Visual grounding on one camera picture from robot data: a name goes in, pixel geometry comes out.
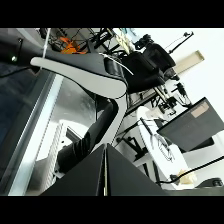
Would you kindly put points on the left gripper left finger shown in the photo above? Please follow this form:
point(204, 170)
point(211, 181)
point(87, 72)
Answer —
point(85, 176)

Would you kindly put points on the silver frame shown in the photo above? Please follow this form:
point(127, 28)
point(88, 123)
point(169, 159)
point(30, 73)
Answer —
point(36, 133)

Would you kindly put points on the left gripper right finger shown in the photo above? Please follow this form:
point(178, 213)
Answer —
point(130, 176)

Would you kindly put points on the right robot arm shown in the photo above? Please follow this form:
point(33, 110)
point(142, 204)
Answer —
point(83, 75)

